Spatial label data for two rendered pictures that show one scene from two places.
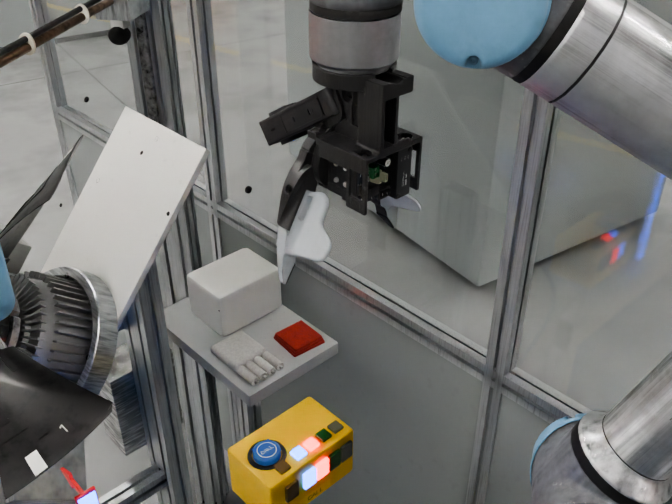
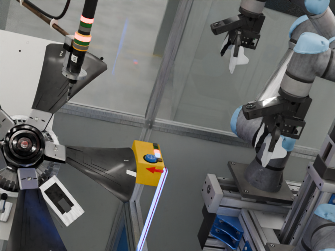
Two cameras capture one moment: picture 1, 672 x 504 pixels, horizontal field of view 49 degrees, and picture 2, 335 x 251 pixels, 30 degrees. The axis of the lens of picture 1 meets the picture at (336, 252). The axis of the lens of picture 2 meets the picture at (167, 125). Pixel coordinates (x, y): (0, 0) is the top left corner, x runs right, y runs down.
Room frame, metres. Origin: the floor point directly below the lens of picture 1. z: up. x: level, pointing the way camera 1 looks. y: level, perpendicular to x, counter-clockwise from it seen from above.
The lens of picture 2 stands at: (-0.18, 1.82, 2.15)
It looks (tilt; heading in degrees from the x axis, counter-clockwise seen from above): 26 degrees down; 297
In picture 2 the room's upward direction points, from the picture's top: 18 degrees clockwise
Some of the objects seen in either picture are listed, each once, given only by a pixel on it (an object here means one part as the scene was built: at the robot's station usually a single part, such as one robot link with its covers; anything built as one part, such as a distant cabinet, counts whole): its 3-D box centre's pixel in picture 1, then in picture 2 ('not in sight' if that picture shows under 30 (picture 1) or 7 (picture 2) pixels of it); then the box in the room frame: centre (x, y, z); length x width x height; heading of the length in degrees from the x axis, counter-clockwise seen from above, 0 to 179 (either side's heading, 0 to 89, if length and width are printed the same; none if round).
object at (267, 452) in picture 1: (266, 453); (150, 158); (0.73, 0.10, 1.08); 0.04 x 0.04 x 0.02
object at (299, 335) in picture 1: (299, 337); not in sight; (1.24, 0.08, 0.87); 0.08 x 0.08 x 0.02; 38
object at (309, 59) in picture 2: not in sight; (308, 57); (0.26, 0.35, 1.73); 0.09 x 0.08 x 0.11; 27
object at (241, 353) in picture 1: (247, 357); not in sight; (1.17, 0.18, 0.87); 0.15 x 0.09 x 0.02; 43
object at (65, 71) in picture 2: not in sight; (75, 57); (0.83, 0.52, 1.49); 0.09 x 0.07 x 0.10; 168
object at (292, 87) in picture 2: not in sight; (295, 84); (0.27, 0.35, 1.65); 0.08 x 0.08 x 0.05
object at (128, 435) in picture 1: (138, 393); not in sight; (1.21, 0.44, 0.73); 0.15 x 0.09 x 0.22; 133
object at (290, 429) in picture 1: (292, 462); (145, 164); (0.76, 0.06, 1.02); 0.16 x 0.10 x 0.11; 133
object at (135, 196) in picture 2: not in sight; (138, 186); (0.76, 0.06, 0.92); 0.03 x 0.03 x 0.12; 43
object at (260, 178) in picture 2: not in sight; (266, 170); (0.42, -0.25, 1.09); 0.15 x 0.15 x 0.10
